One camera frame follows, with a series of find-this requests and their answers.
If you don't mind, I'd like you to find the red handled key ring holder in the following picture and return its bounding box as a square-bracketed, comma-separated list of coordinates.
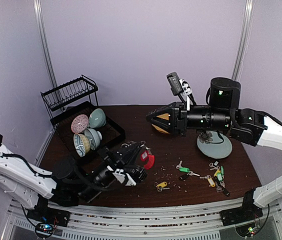
[120, 140, 156, 170]

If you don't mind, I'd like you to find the yellow key tag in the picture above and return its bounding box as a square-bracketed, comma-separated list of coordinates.
[199, 175, 216, 188]
[156, 181, 170, 193]

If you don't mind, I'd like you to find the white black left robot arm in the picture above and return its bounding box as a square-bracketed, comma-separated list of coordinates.
[0, 134, 147, 227]

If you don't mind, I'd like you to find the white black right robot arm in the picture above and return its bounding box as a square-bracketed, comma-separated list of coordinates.
[146, 72, 282, 226]

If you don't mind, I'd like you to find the yellow dotted plate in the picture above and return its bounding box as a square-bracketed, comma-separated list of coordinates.
[152, 113, 170, 134]

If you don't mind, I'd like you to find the light blue bowl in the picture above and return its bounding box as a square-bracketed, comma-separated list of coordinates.
[84, 128, 103, 150]

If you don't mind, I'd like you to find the blue patterned bowl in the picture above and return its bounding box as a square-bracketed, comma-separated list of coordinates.
[73, 133, 91, 158]

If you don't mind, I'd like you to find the green ceramic bowl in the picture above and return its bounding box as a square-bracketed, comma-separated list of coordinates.
[89, 108, 107, 129]

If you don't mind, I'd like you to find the green key tag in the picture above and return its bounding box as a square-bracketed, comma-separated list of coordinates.
[176, 160, 200, 177]
[216, 166, 224, 182]

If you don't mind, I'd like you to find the light blue flower plate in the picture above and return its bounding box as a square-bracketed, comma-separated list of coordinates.
[196, 131, 233, 160]

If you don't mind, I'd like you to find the black key tag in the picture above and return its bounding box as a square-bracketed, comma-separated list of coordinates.
[178, 174, 189, 181]

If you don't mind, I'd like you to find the pink patterned bowl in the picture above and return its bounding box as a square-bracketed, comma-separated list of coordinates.
[71, 114, 89, 134]

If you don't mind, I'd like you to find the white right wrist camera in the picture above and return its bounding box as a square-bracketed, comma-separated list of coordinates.
[166, 71, 193, 111]

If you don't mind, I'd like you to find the black wire dish rack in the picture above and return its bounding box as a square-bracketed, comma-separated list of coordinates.
[40, 75, 126, 164]

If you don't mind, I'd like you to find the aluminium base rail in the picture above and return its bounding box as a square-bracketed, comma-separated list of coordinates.
[0, 198, 282, 240]

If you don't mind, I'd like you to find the right aluminium frame post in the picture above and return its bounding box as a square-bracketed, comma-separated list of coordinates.
[231, 0, 255, 82]

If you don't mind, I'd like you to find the aluminium frame post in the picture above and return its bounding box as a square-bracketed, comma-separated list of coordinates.
[231, 0, 255, 82]
[33, 0, 57, 88]

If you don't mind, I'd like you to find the left aluminium frame post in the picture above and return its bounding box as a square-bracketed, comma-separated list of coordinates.
[33, 0, 57, 88]

